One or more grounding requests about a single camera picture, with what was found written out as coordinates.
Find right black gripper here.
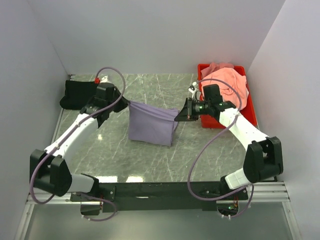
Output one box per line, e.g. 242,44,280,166
175,97,211,122

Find lavender t shirt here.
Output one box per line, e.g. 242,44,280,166
128,101,180,147

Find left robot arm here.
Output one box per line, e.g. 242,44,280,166
29,82,128,201

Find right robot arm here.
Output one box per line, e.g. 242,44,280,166
174,84,284,200

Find folded black t shirt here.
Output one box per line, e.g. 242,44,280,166
59,80,98,110

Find pink t shirt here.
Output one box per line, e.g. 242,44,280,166
200,62,249,110

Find red plastic bin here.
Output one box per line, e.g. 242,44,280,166
197,63,258,129

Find black base crossbar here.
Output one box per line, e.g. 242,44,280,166
80,181,249,215

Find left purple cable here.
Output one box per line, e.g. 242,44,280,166
29,66,126,222

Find purple cable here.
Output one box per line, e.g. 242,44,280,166
29,66,126,222
187,78,255,219

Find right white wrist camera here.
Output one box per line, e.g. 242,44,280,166
188,81,201,101

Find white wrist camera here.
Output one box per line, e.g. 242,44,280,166
188,81,201,101
94,75,109,84

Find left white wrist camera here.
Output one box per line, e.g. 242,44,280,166
94,75,109,84

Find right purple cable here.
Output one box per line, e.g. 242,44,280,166
187,78,255,219

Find aluminium frame rail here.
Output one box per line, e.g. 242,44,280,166
16,182,302,240

